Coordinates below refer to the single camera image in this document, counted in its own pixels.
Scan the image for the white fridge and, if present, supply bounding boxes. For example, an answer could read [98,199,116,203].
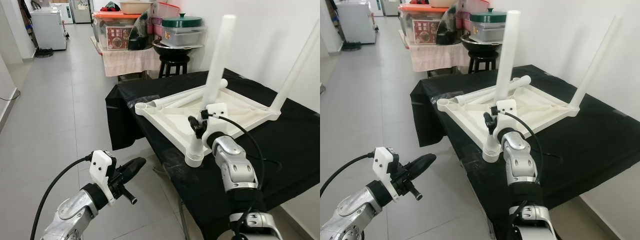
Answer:
[336,0,377,45]
[30,7,68,52]

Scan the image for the black plastic bag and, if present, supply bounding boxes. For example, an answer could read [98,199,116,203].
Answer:
[127,12,156,51]
[436,7,463,46]

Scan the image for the black wok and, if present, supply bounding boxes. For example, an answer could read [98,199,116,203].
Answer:
[460,34,503,52]
[151,39,205,57]

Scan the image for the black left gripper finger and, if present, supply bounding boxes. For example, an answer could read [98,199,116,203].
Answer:
[116,157,148,186]
[113,157,145,179]
[401,153,438,184]
[398,153,435,177]

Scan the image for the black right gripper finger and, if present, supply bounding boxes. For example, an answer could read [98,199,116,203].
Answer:
[482,110,499,136]
[187,114,207,140]

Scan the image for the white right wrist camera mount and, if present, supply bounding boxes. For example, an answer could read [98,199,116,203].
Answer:
[200,102,230,146]
[492,99,517,141]

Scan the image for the pink checked cloth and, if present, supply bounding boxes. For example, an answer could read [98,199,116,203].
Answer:
[407,42,471,72]
[102,47,163,77]

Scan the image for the black table cloth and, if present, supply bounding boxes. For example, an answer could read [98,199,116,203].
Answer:
[105,68,321,240]
[410,64,640,236]

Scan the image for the grey metal appliance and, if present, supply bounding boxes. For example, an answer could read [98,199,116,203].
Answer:
[380,0,401,16]
[69,0,94,24]

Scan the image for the cream plastic table top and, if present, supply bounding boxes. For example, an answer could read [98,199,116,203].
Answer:
[135,87,282,168]
[436,82,583,163]

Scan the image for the clear container with red lid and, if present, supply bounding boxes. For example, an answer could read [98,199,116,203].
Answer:
[457,0,491,18]
[151,2,182,26]

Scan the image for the clear plastic storage box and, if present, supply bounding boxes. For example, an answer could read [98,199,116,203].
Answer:
[470,21,508,43]
[161,25,207,48]

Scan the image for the black round stool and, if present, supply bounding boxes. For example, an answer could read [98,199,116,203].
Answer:
[467,50,501,75]
[159,54,192,78]

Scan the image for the clear box with orange lid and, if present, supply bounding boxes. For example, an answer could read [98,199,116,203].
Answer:
[92,11,141,51]
[398,4,445,46]

